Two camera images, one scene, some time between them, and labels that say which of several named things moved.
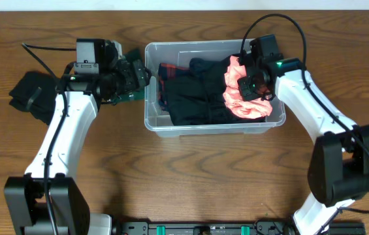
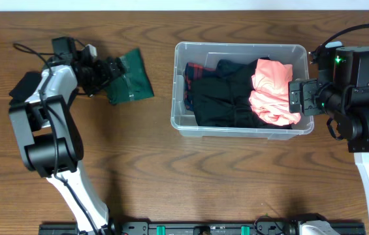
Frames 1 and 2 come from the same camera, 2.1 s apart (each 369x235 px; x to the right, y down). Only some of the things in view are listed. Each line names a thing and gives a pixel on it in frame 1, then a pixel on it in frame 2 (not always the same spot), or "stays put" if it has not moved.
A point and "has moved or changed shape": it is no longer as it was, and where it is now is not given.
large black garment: x=197 y=98 stays put
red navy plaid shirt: x=166 y=71 to x=192 y=70
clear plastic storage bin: x=166 y=51 to x=208 y=54
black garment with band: x=198 y=65 to x=226 y=68
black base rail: x=272 y=227 stays put
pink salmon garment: x=236 y=104 has moved or changed shape
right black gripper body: x=252 y=89 to x=312 y=89
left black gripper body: x=121 y=81 to x=96 y=74
